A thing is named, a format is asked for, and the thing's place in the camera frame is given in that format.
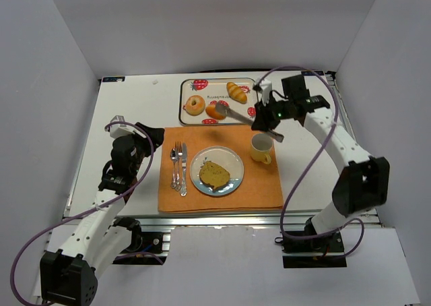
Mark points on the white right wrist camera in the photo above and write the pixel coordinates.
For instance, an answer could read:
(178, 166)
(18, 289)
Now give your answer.
(264, 87)

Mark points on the metal serving tongs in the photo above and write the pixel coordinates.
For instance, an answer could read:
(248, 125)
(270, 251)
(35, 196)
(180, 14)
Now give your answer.
(228, 112)

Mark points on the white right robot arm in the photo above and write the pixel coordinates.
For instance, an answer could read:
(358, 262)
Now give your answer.
(363, 179)

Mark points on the round golden bun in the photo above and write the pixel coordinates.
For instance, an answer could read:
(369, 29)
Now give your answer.
(212, 112)

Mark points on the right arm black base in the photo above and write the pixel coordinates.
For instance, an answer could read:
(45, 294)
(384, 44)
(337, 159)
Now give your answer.
(327, 252)

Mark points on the yellow ceramic mug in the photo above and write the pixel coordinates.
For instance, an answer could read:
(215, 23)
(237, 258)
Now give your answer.
(261, 146)

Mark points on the blue label left corner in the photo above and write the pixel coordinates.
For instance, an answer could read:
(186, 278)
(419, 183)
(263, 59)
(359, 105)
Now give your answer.
(113, 79)

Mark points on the white blue ceramic plate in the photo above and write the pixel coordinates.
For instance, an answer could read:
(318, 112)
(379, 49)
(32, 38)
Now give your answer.
(224, 157)

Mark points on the silver table knife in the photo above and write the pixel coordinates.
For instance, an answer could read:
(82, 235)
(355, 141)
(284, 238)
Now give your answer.
(183, 188)

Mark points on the silver fork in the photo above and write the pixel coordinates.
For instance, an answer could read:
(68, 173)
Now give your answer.
(178, 151)

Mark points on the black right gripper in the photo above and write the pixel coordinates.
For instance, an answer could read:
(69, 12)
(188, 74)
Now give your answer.
(264, 118)

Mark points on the brown bread slice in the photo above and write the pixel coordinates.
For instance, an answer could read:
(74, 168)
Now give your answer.
(214, 176)

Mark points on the blue label corner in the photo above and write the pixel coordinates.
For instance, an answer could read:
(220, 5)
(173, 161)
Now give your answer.
(113, 79)
(312, 73)

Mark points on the silver spoon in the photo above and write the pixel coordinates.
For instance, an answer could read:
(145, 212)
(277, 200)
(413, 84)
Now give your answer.
(173, 158)

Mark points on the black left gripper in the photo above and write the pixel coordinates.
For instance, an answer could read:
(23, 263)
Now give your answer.
(148, 136)

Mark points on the blue label right corner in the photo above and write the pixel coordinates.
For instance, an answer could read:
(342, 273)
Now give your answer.
(312, 73)

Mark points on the sugared bagel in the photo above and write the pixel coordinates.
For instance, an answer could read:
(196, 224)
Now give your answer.
(195, 105)

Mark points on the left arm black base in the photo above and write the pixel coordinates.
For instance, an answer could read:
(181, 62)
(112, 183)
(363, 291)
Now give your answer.
(145, 248)

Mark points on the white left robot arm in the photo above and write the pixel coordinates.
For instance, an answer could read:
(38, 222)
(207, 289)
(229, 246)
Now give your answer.
(70, 275)

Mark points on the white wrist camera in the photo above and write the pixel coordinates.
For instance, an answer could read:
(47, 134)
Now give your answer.
(264, 87)
(117, 127)

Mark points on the striped long bread roll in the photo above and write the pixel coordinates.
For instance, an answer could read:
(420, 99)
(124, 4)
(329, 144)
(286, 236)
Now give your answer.
(236, 93)

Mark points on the strawberry print white tray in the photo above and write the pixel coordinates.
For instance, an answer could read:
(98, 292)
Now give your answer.
(213, 90)

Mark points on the orange cloth placemat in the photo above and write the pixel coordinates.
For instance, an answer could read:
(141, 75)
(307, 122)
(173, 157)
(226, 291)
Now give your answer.
(260, 188)

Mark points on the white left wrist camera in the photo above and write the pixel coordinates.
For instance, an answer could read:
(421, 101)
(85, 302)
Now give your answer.
(117, 127)

